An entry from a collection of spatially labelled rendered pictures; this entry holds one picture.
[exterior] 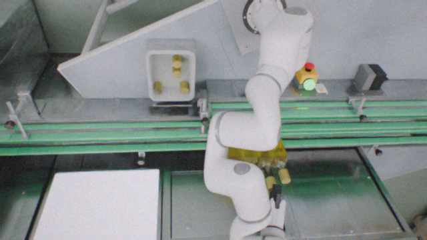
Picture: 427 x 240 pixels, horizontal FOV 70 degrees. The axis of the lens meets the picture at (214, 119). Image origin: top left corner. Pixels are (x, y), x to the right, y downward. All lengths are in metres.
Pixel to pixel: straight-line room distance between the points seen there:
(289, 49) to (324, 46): 0.59
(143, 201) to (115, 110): 0.38
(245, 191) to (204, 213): 0.52
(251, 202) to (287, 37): 0.38
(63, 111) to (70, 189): 0.30
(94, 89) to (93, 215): 0.49
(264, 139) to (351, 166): 0.92
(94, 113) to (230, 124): 0.72
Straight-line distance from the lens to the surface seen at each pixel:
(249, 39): 1.15
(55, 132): 1.28
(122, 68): 1.25
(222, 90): 1.21
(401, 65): 1.56
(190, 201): 1.19
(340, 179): 1.45
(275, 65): 0.75
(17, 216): 1.35
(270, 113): 0.65
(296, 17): 0.81
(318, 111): 1.25
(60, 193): 1.30
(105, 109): 1.29
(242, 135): 0.67
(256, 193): 0.68
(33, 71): 1.87
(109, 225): 1.17
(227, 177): 0.68
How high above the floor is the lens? 1.77
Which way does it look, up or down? 46 degrees down
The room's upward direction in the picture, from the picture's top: 172 degrees clockwise
